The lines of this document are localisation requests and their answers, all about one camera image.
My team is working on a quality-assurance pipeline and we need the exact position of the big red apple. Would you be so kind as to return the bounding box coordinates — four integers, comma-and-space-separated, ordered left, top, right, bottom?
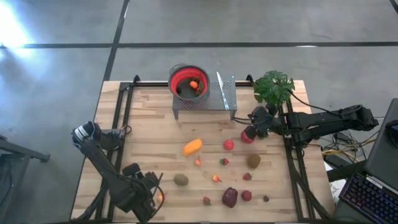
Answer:
240, 128, 257, 145

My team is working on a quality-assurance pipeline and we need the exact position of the black backlit keyboard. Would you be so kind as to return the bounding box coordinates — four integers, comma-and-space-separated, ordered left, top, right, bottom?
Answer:
338, 172, 398, 224

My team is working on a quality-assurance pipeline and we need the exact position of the black power adapter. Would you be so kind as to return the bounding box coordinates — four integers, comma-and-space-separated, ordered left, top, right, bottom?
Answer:
334, 132, 354, 144

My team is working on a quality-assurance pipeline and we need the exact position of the green potted plant white pot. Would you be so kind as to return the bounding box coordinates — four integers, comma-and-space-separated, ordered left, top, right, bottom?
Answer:
253, 70, 295, 109

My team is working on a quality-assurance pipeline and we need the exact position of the dark red bell pepper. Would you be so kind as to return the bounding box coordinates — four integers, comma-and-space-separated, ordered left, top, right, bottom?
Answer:
221, 187, 239, 209

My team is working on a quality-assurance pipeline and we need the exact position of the grey laptop lid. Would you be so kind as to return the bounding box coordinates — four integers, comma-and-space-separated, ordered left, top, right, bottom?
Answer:
363, 98, 398, 190

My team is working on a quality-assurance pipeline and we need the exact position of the black aluminium table frame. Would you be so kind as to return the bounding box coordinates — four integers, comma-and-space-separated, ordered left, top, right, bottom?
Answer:
70, 74, 332, 223

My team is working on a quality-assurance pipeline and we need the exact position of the white paper sheet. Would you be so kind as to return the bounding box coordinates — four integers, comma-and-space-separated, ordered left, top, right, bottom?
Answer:
325, 161, 346, 203

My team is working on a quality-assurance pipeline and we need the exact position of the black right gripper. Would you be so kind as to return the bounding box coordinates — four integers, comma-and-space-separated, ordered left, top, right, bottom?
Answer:
247, 105, 281, 140

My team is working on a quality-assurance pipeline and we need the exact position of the red collapsible bowl grey rim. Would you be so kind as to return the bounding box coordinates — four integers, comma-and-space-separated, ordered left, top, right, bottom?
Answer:
168, 63, 211, 104

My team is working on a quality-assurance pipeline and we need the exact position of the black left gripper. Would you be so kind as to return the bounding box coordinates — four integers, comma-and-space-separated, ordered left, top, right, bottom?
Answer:
122, 162, 164, 224

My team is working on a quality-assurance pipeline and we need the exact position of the yellow cable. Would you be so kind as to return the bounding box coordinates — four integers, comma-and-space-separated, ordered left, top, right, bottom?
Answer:
322, 136, 380, 156

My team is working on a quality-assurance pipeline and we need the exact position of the brown kiwi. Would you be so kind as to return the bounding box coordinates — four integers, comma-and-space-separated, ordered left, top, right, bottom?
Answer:
173, 173, 190, 187
247, 153, 262, 170

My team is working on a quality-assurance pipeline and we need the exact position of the yellow orange mango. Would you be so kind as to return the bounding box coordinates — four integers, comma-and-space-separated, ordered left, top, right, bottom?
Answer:
182, 138, 203, 157

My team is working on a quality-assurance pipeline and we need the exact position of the grey perforated metal stand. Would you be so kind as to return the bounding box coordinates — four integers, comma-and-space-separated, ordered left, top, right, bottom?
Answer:
172, 75, 238, 121

